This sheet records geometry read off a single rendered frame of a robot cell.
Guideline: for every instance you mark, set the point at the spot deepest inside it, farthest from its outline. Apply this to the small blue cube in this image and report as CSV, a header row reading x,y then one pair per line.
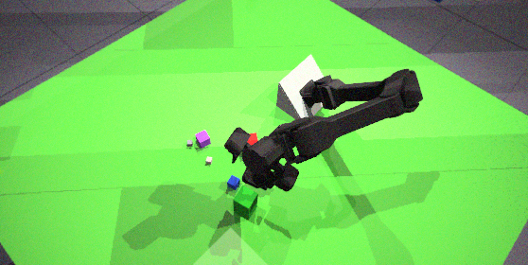
x,y
233,182

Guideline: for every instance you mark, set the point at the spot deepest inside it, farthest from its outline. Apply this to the red block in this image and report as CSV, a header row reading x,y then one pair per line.
x,y
253,138

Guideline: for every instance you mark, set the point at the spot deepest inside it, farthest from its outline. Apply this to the purple cube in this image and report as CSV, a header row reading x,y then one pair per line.
x,y
203,138

